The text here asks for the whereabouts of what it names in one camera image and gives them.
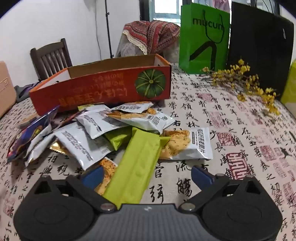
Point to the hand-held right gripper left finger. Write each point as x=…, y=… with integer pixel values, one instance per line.
x=93, y=176

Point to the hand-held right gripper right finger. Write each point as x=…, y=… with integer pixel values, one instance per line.
x=201, y=176

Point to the pile of white snack packets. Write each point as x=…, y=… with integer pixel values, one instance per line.
x=74, y=143

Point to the long green snack packet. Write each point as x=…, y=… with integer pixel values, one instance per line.
x=136, y=166

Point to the orange pumpkin print cardboard box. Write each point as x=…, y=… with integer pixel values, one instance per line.
x=92, y=92

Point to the gold snack packet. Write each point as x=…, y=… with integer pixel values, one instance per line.
x=59, y=149

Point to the calligraphy printed tablecloth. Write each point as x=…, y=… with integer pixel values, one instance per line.
x=231, y=143

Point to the small green snack packet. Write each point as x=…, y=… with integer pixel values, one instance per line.
x=118, y=139

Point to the yellow-green snack packet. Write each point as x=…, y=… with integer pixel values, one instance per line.
x=85, y=107

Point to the purple snack packet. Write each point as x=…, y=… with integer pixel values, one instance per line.
x=30, y=136

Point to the dark cloth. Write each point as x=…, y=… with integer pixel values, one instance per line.
x=24, y=92

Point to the yellow flower branch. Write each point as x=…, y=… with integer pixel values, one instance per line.
x=245, y=69

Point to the brown cardboard box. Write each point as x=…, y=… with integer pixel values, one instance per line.
x=5, y=92

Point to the yellow-green snack carton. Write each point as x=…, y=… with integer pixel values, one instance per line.
x=290, y=90

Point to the dark wooden chair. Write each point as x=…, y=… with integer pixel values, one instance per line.
x=49, y=58

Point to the grey lace cloth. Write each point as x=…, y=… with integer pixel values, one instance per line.
x=129, y=49

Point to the green paper bag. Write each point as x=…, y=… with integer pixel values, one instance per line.
x=196, y=41

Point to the black paper bag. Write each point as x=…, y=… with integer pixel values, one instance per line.
x=254, y=46

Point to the studio light on stand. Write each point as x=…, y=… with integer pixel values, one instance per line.
x=107, y=27

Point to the red patterned woven cloth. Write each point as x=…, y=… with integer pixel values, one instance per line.
x=157, y=32

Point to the dark framed glass door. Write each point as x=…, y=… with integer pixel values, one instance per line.
x=161, y=11

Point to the pink hanging garment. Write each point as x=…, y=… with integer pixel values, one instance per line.
x=220, y=4

